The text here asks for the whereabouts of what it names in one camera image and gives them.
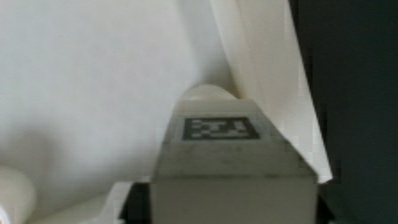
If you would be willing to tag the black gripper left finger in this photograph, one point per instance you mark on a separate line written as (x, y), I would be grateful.
(126, 209)

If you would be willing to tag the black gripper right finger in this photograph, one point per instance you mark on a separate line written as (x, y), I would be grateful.
(323, 213)

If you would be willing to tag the white table leg with tag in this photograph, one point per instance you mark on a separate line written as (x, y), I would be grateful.
(231, 177)

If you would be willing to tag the white square tabletop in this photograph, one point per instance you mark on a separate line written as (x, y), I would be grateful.
(101, 57)

